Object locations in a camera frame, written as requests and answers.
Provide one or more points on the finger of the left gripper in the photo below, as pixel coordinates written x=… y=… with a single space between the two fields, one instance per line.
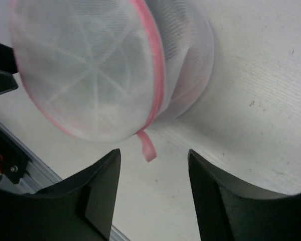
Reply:
x=7 y=69

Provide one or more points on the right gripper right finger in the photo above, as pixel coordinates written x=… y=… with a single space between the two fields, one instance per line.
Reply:
x=228 y=208

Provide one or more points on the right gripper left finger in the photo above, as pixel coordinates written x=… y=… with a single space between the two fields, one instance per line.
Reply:
x=80 y=207

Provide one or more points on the white mesh laundry bag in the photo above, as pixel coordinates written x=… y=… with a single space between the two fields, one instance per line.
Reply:
x=106 y=70

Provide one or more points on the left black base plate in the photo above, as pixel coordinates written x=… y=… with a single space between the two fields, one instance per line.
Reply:
x=13 y=160

